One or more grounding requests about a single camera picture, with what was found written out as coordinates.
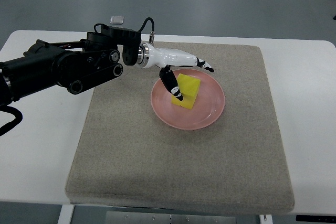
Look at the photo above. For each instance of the yellow foam block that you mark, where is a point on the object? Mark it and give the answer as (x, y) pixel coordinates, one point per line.
(189, 87)

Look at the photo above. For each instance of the upper floor outlet plate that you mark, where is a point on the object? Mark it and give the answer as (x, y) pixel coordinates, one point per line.
(117, 20)

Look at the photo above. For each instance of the black table control panel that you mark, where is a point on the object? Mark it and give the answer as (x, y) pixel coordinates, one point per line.
(321, 219)

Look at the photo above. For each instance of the white left table leg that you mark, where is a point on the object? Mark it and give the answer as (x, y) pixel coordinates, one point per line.
(65, 216)

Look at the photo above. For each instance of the white right table leg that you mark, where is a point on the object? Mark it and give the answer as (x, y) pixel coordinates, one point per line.
(266, 219)

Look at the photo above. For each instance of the metal table base plate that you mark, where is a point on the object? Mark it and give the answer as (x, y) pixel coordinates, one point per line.
(141, 217)

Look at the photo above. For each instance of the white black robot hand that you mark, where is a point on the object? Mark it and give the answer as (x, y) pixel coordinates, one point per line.
(165, 58)

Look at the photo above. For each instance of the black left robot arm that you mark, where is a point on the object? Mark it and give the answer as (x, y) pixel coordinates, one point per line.
(77, 66)

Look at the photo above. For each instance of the beige fabric mat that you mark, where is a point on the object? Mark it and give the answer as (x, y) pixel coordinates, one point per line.
(127, 156)

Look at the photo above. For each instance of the white table leg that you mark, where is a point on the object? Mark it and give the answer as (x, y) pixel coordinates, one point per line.
(266, 219)
(65, 216)

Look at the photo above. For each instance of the pink plate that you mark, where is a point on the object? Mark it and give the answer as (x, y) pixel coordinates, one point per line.
(208, 106)

